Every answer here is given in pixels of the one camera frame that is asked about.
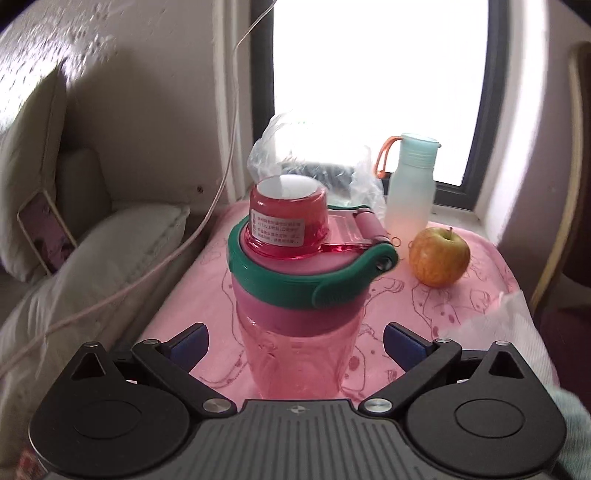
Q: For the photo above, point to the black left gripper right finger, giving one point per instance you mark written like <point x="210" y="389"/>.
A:
<point x="426" y="365"/>

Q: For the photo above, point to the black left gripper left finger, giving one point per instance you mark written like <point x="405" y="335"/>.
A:
<point x="167" y="365"/>

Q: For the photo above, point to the pink bottle with green handle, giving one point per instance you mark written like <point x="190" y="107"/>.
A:
<point x="301" y="270"/>

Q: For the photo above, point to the teal microfibre cloth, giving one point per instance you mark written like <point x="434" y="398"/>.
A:
<point x="575" y="456"/>

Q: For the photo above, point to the white paper towel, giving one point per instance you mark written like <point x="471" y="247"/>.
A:
<point x="509" y="321"/>

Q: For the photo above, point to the beige pillow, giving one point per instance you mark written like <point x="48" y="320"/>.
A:
<point x="115" y="253"/>

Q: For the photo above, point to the red yellow apple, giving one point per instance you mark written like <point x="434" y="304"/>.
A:
<point x="439" y="257"/>

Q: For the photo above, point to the dark red wooden chair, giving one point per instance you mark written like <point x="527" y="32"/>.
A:
<point x="566" y="329"/>

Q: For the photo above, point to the frosted bottle with mint lid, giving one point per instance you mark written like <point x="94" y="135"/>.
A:
<point x="412" y="187"/>

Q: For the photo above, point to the smartphone with pink screen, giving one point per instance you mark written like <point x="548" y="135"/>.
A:
<point x="46" y="231"/>

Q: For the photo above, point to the clear plastic bag of seeds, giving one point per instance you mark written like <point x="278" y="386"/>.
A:
<point x="318" y="170"/>

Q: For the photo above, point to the window with dark frame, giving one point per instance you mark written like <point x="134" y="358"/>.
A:
<point x="355" y="73"/>

